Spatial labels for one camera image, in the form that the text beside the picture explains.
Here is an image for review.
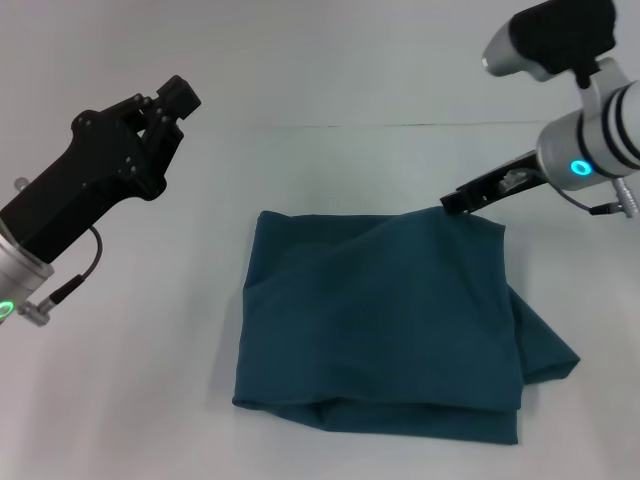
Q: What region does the grey cable with metal plug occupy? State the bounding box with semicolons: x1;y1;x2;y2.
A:
555;177;640;220

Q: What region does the blue shirt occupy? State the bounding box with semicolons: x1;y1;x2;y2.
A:
231;206;583;446

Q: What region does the silver metal cable connector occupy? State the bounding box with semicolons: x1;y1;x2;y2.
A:
498;168;532;192

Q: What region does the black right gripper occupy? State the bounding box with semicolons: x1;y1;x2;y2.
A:
438;148;546;217

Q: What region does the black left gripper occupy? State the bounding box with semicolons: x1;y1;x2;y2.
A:
0;74;203;265

